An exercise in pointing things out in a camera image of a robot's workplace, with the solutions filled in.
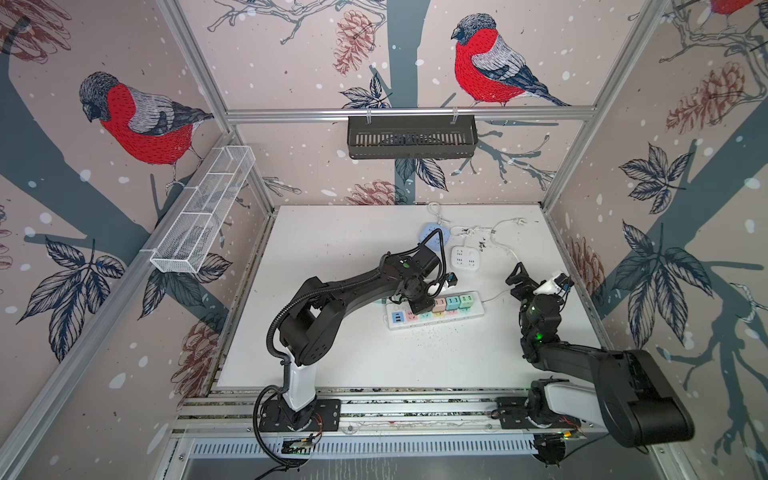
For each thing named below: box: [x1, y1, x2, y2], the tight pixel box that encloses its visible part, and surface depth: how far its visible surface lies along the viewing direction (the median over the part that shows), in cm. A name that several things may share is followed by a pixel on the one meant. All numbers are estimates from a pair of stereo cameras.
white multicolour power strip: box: [386, 291, 485, 330], surface depth 90 cm
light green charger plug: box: [458, 295, 474, 310], surface depth 89 cm
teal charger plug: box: [446, 296, 460, 312], surface depth 88 cm
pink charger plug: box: [432, 298, 446, 314], surface depth 88 cm
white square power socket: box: [450, 245, 480, 271], surface depth 105 cm
